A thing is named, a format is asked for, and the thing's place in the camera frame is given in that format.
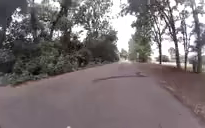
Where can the grey asphalt road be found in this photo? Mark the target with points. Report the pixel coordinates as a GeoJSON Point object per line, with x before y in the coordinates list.
{"type": "Point", "coordinates": [100, 103]}

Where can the wood of trees and bushes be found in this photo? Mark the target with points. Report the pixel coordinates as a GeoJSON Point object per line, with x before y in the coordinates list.
{"type": "Point", "coordinates": [40, 43]}

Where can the pale open field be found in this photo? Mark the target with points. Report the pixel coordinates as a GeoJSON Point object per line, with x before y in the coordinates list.
{"type": "Point", "coordinates": [171, 63]}

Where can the row of roadside trees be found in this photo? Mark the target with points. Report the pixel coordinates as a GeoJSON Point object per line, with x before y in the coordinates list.
{"type": "Point", "coordinates": [176, 33]}

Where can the reddish dirt verge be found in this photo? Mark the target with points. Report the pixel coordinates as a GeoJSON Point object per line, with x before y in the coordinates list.
{"type": "Point", "coordinates": [186, 83]}

